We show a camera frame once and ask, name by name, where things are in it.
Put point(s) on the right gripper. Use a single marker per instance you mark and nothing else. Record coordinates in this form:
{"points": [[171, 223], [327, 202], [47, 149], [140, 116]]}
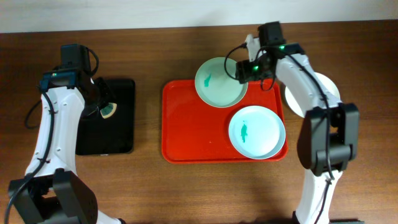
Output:
{"points": [[244, 70]]}

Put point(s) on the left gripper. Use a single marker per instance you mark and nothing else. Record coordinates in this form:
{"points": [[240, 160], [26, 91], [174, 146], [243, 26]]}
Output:
{"points": [[107, 96]]}

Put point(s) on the green yellow sponge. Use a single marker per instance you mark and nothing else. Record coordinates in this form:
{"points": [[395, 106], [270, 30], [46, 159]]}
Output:
{"points": [[108, 110]]}

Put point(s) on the white plate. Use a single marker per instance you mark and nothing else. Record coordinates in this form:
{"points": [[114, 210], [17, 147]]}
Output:
{"points": [[294, 106]]}

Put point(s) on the mint green plate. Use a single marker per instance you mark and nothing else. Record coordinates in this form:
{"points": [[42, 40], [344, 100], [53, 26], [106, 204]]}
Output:
{"points": [[215, 87]]}

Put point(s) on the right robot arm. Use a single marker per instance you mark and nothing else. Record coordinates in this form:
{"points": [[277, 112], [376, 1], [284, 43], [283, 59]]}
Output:
{"points": [[328, 137]]}

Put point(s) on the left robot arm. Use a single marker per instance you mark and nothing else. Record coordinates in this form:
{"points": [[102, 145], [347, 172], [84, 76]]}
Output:
{"points": [[51, 191]]}

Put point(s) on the black plastic tray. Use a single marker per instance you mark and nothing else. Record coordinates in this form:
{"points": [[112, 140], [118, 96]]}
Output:
{"points": [[115, 135]]}

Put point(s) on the red plastic tray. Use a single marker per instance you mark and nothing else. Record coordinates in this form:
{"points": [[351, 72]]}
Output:
{"points": [[194, 132]]}

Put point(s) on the light blue plate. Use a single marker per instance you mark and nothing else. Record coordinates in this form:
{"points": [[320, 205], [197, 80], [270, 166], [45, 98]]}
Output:
{"points": [[256, 132]]}

